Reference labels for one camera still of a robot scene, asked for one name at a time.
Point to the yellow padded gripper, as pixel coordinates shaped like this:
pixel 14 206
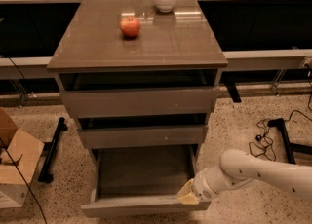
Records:
pixel 202 187

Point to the grey bottom drawer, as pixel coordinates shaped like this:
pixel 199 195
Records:
pixel 141 180

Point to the grey drawer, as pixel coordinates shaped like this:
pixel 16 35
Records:
pixel 135 131
pixel 141 180
pixel 144 93

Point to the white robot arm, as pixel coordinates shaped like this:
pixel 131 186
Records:
pixel 237 169

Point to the grey top drawer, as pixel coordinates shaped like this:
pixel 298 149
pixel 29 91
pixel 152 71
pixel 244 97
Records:
pixel 144 93

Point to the grey drawer cabinet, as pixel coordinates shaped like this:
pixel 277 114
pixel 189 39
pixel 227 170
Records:
pixel 179 40

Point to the grey middle drawer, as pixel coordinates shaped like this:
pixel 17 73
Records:
pixel 135 131

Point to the black centre table leg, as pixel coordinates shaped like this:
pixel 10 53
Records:
pixel 231 87

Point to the black right floor leg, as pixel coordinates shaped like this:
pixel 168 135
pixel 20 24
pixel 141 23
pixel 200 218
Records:
pixel 290 148

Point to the black floor leg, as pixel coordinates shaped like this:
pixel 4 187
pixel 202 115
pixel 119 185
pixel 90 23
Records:
pixel 50 148
pixel 290 148

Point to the black left floor leg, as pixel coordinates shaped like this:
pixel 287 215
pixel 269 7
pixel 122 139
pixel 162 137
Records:
pixel 50 148

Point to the cardboard box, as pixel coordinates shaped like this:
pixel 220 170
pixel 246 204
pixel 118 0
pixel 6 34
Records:
pixel 19 156

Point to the red apple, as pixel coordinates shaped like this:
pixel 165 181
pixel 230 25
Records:
pixel 130 26

